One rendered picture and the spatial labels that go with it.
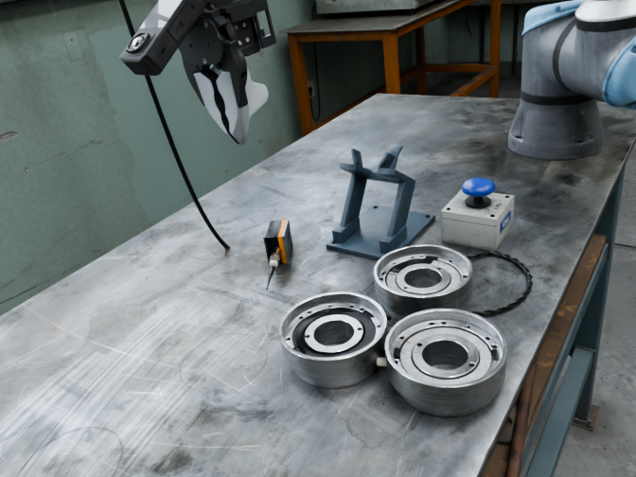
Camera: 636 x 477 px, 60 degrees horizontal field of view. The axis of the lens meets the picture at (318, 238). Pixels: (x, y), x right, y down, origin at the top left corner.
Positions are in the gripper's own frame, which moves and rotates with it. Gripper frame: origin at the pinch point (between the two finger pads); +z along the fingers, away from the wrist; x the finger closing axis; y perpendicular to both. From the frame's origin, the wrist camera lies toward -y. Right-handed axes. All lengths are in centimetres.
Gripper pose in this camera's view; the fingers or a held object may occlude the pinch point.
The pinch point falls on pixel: (233, 135)
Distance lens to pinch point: 67.5
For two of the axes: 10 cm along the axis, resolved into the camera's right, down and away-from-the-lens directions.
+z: 2.0, 8.6, 4.7
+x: -7.6, -1.7, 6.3
